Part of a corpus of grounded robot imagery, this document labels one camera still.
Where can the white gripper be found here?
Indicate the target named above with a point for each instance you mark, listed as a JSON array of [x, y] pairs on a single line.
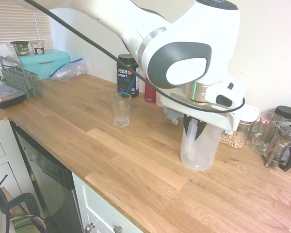
[[208, 116]]

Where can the clear pitcher with blue lid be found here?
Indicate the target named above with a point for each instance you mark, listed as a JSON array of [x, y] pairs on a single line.
[[201, 153]]

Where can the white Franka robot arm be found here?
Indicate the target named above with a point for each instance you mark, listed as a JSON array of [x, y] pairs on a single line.
[[196, 36]]

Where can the pink water bottle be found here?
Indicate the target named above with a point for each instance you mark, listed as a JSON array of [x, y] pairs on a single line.
[[158, 100]]

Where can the red water bottle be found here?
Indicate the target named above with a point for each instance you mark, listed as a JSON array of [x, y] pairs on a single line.
[[150, 93]]

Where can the clear container with blue latches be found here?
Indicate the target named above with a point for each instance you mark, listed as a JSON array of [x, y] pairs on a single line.
[[172, 114]]

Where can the cereal container with white lid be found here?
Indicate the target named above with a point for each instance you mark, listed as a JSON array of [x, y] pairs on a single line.
[[242, 136]]

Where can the clear glass mug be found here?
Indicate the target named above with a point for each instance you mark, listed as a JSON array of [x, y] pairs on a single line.
[[264, 136]]

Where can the clear drinking glass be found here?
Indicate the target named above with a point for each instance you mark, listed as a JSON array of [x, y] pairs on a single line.
[[121, 111]]

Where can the black Vega protein tub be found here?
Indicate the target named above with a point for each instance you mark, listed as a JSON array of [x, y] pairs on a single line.
[[126, 77]]

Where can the glass French press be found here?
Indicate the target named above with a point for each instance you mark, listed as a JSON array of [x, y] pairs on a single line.
[[285, 143]]

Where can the jar with black lid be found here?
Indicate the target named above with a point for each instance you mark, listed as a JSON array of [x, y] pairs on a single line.
[[285, 112]]

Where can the white cabinet under counter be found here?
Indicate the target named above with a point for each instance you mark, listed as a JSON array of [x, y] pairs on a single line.
[[99, 208]]

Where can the silver cabinet knob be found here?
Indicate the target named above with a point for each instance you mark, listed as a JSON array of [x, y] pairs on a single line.
[[118, 229], [89, 227]]

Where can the clear zip plastic bag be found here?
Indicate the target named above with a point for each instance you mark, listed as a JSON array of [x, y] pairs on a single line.
[[69, 70]]

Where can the black dishwasher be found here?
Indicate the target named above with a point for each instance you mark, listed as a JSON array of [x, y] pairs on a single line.
[[48, 174]]

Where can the teal bread box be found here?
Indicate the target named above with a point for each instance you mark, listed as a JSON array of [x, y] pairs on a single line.
[[46, 64]]

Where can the brown white snack cup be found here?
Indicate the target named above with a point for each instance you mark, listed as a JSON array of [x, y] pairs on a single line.
[[38, 48]]

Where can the grey cutlery basket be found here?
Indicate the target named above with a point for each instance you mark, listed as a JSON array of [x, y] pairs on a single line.
[[24, 81]]

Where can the black food container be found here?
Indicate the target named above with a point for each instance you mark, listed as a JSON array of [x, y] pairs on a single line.
[[6, 98]]

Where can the green oat cup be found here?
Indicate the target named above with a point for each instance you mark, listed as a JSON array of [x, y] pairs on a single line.
[[20, 48]]

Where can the white side cabinet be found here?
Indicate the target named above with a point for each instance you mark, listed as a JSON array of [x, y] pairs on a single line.
[[4, 155]]

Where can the window blind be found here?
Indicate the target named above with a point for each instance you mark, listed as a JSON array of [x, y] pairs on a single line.
[[12, 24]]

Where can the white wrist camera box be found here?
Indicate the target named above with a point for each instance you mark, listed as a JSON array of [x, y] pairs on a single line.
[[226, 97]]

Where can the dark green metal frame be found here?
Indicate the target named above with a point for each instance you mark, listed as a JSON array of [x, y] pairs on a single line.
[[26, 196]]

